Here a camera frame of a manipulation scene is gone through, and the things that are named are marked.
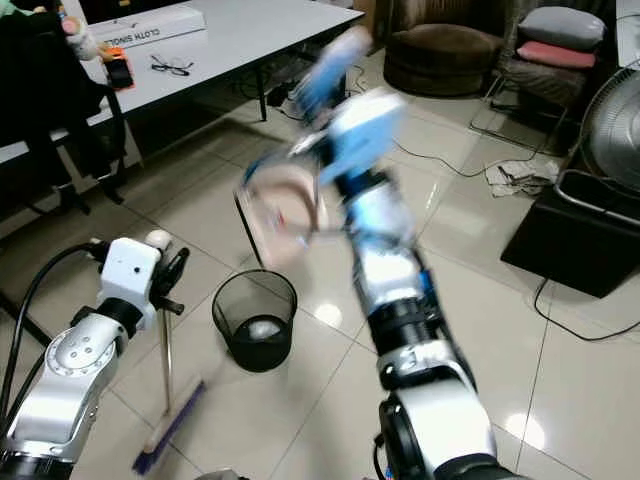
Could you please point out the broom with purple bristles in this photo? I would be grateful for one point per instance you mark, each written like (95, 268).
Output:
(168, 425)

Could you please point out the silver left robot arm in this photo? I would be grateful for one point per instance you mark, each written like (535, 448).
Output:
(72, 375)

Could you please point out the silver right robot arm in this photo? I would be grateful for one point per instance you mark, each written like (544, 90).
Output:
(435, 410)

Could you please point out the black mesh waste bin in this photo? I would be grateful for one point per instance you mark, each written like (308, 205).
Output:
(255, 335)

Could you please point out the white table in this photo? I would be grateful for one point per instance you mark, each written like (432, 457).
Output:
(250, 40)

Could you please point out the brown round pouf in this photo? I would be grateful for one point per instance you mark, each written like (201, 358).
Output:
(435, 58)

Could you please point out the black eyeglasses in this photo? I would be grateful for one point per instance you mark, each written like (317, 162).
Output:
(171, 66)

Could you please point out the long white cardboard box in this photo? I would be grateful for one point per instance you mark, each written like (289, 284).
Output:
(150, 25)

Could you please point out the small orange device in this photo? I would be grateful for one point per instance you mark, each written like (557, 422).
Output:
(119, 72)

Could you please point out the crumpled grey rag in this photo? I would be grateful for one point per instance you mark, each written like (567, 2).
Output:
(520, 178)

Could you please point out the black jacket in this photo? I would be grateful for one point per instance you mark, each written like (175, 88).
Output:
(50, 90)

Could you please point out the rattan chair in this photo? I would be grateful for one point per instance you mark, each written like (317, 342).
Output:
(530, 85)

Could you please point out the pink cushion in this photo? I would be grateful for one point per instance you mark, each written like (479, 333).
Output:
(555, 54)

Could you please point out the grey cushion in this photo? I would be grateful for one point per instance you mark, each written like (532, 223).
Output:
(563, 25)

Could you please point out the black box stool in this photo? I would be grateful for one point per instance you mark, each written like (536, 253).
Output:
(575, 240)

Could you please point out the standing fan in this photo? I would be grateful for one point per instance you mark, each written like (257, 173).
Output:
(610, 130)

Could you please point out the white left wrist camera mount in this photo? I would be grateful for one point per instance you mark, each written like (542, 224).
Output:
(130, 275)

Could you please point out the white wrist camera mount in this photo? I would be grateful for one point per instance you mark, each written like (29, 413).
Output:
(130, 275)
(365, 130)

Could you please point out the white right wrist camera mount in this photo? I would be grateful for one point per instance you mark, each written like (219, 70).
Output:
(365, 130)

